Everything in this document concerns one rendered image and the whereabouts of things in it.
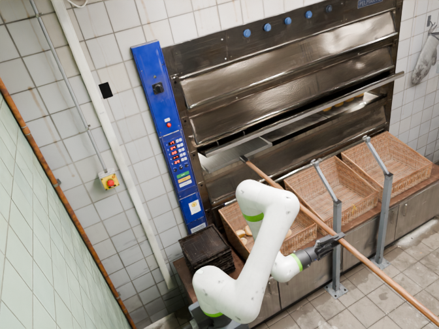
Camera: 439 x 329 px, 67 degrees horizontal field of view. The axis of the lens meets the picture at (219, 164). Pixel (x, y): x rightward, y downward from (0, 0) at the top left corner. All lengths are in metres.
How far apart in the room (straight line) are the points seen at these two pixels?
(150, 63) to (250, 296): 1.33
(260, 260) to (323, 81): 1.74
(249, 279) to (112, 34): 1.39
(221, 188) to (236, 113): 0.58
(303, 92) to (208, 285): 1.69
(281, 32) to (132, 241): 1.76
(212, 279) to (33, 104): 1.27
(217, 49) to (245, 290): 1.44
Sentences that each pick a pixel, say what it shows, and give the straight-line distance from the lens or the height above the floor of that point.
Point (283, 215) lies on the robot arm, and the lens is 1.31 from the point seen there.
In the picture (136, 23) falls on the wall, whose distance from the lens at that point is 1.98.
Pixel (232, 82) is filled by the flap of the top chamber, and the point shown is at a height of 1.77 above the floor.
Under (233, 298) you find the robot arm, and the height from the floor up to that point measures 1.44.
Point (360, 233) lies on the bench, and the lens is 2.92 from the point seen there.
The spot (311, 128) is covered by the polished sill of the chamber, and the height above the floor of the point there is 1.18.
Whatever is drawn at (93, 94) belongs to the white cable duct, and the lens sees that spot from 1.97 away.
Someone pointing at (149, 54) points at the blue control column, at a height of 2.09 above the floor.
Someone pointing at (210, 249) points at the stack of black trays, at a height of 0.83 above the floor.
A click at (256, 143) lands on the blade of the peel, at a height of 1.19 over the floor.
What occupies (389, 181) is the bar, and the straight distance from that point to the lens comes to 2.70.
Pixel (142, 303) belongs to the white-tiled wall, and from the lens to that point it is 2.95.
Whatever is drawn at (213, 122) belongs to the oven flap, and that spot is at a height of 1.55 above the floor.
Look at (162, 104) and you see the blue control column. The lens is 2.06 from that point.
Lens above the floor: 2.51
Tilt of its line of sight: 32 degrees down
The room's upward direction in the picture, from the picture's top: 12 degrees counter-clockwise
